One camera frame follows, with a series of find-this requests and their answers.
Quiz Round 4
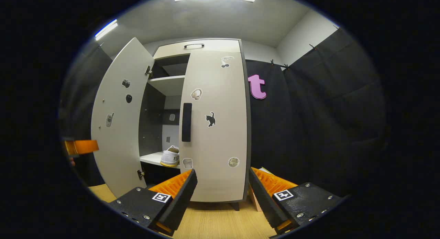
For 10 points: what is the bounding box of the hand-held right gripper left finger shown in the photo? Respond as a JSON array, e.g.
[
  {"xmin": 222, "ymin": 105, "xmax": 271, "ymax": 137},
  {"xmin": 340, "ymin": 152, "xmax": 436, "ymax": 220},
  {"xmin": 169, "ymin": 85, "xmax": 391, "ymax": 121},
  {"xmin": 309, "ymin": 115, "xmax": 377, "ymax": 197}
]
[{"xmin": 109, "ymin": 169, "xmax": 198, "ymax": 237}]

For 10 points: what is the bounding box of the black door handle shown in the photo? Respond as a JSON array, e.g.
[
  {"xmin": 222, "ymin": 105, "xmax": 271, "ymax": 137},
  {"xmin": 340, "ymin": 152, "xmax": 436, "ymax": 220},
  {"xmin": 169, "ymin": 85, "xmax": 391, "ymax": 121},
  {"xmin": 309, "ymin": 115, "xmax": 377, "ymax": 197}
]
[{"xmin": 181, "ymin": 102, "xmax": 192, "ymax": 142}]

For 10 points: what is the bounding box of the white canvas shoe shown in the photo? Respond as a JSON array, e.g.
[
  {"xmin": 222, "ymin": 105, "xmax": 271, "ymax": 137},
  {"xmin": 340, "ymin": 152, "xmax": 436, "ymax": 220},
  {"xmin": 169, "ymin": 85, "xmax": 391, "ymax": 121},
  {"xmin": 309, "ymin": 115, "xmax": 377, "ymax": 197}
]
[{"xmin": 160, "ymin": 145, "xmax": 180, "ymax": 167}]

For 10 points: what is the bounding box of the white shoe cabinet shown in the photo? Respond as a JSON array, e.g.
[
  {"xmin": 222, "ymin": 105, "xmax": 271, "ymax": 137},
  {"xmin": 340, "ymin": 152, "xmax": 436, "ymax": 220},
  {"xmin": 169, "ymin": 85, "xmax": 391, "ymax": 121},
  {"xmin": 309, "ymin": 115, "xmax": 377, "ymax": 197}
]
[{"xmin": 139, "ymin": 38, "xmax": 252, "ymax": 212}]

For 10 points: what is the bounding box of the white cabinet door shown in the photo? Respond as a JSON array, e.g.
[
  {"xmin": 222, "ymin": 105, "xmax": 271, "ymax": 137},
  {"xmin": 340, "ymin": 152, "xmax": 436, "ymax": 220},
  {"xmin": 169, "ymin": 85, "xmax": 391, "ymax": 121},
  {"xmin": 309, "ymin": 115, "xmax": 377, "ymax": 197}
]
[
  {"xmin": 91, "ymin": 37, "xmax": 155, "ymax": 198},
  {"xmin": 179, "ymin": 51, "xmax": 249, "ymax": 203}
]

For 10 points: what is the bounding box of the black backdrop cloth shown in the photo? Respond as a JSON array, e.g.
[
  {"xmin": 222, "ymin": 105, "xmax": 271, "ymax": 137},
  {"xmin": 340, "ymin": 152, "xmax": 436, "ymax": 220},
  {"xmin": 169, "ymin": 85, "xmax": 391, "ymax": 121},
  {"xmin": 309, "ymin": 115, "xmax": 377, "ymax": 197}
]
[{"xmin": 58, "ymin": 26, "xmax": 387, "ymax": 198}]

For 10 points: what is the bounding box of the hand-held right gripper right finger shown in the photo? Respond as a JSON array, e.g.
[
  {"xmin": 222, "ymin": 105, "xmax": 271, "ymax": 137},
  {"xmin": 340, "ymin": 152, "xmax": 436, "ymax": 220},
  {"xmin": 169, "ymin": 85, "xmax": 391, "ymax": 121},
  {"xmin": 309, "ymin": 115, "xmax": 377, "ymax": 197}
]
[{"xmin": 248, "ymin": 167, "xmax": 344, "ymax": 235}]

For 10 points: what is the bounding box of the white cabinet drawer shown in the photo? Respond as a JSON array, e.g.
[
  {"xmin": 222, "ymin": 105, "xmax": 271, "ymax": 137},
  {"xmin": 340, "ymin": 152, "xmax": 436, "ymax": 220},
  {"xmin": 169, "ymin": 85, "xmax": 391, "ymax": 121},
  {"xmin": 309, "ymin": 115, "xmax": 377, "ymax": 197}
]
[{"xmin": 153, "ymin": 39, "xmax": 241, "ymax": 59}]

